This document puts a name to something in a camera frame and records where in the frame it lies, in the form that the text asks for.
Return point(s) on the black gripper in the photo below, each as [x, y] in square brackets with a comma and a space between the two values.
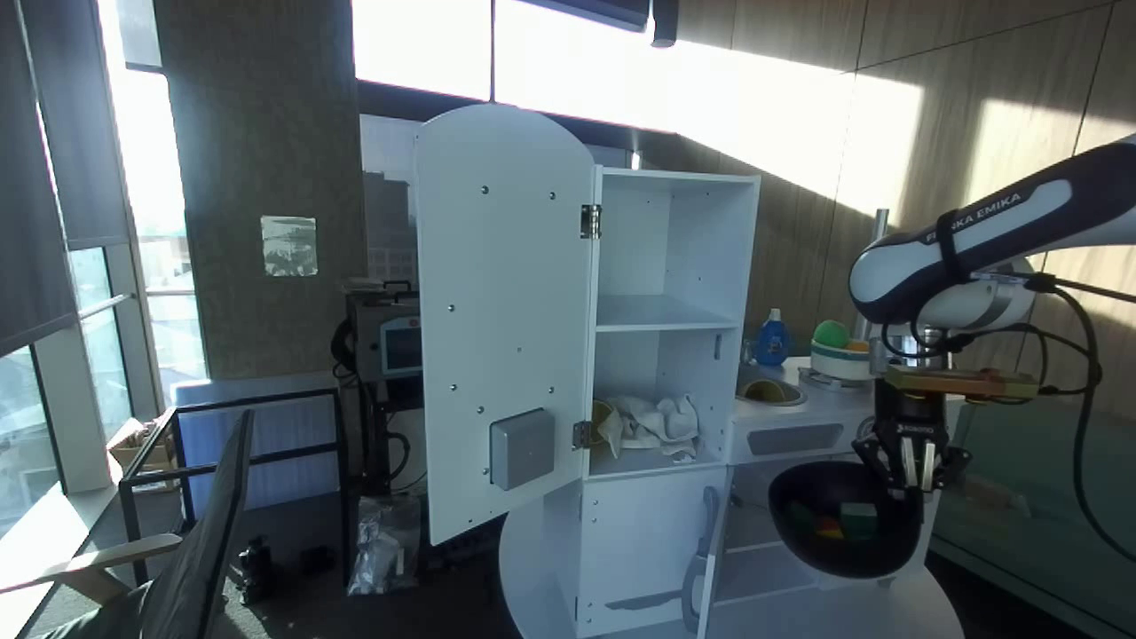
[919, 420]

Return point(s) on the black bowl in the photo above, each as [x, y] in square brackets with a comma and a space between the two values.
[841, 527]

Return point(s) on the white under-sink cabinet door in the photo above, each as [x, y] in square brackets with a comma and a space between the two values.
[700, 590]

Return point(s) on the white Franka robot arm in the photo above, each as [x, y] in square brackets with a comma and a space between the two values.
[996, 235]

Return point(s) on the grey box on door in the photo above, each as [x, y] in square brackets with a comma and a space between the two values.
[521, 449]

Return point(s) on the tall arched white cabinet door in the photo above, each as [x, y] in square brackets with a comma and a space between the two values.
[504, 321]

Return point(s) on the green object on counter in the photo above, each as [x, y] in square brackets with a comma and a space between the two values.
[842, 365]

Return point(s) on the green board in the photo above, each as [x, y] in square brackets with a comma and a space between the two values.
[1041, 533]

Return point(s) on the green toy ball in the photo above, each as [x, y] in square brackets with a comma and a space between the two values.
[834, 332]

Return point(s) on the blue bottle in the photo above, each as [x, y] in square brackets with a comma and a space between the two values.
[776, 342]

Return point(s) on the silver metal pole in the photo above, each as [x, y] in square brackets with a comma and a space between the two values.
[880, 231]

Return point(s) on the crumpled white cloth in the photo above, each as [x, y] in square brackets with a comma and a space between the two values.
[659, 423]

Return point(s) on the white toy kitchen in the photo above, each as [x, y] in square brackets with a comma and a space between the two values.
[662, 355]

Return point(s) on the clear plastic bag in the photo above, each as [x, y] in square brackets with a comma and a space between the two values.
[383, 547]

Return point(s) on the grey machine on stand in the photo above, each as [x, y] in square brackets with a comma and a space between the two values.
[384, 339]

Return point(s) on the cardboard box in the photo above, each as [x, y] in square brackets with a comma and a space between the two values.
[139, 445]

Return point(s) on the brass wrist camera mount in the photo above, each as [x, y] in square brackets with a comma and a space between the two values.
[971, 386]

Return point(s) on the black metal rail frame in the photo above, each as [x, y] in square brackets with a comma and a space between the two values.
[260, 455]

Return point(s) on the paper sheet on wall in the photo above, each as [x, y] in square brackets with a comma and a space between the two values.
[288, 246]

